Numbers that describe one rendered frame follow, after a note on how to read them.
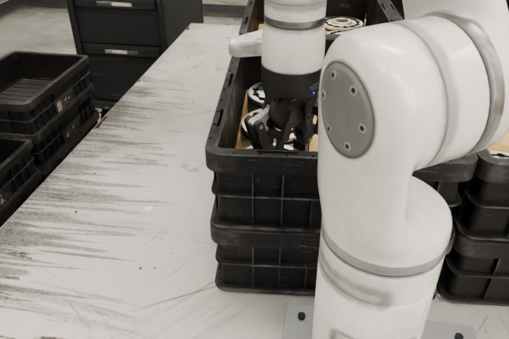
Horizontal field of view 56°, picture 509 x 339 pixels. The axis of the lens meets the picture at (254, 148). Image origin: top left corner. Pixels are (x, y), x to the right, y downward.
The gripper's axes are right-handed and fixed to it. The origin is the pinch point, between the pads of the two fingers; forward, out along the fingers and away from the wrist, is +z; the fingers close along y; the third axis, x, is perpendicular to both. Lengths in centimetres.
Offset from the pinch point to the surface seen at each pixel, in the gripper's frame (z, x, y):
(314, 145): 2.3, 2.6, 8.4
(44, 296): 15.4, 13.6, -31.6
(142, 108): 16, 54, 6
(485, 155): -7.8, -21.6, 8.6
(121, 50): 42, 158, 51
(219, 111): -7.6, 5.6, -7.1
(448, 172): -6.6, -19.9, 4.2
